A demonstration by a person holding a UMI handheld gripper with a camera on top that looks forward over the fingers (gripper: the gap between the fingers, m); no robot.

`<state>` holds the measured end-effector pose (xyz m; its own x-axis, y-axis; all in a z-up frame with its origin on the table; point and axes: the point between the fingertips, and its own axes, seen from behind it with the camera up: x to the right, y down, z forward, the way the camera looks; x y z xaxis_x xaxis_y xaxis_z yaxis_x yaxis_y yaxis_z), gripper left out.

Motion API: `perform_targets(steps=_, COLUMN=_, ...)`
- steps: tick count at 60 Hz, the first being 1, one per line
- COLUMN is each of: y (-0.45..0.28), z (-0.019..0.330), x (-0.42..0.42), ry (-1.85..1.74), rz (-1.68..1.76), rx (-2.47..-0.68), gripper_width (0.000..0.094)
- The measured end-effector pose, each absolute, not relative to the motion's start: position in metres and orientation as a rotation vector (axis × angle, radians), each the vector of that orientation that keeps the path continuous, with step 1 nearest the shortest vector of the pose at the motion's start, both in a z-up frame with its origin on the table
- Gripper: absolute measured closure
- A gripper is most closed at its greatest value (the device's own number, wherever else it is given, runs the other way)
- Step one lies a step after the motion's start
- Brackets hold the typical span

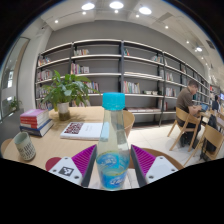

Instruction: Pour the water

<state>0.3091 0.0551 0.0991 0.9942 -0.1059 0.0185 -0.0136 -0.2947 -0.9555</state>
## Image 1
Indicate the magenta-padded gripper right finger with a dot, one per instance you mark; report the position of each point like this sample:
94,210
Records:
160,168

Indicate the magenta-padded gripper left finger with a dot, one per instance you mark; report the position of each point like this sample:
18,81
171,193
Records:
66,171

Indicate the clear bottle with blue cap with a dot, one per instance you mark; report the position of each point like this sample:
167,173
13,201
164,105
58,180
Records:
112,150

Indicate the dark blue book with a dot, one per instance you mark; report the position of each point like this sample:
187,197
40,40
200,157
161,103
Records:
41,130

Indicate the patterned beige ceramic cup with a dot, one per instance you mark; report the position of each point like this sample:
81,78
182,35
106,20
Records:
24,146

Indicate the red book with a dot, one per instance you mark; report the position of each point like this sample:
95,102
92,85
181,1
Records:
33,119
33,125

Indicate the black backpack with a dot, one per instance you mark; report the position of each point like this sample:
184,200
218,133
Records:
211,133

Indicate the pink book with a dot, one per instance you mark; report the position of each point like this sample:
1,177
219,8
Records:
33,112

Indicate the person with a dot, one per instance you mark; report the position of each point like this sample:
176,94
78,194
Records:
185,100
216,105

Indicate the laptop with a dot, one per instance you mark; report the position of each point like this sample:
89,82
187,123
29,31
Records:
204,107

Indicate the green potted plant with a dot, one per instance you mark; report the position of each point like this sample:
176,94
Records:
66,90

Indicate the small green plant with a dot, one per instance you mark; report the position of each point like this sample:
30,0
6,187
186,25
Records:
14,104

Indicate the ceiling lights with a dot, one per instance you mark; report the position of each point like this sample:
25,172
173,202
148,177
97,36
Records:
116,5

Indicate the grey wall shelf unit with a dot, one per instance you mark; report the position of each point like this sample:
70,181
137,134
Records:
140,66

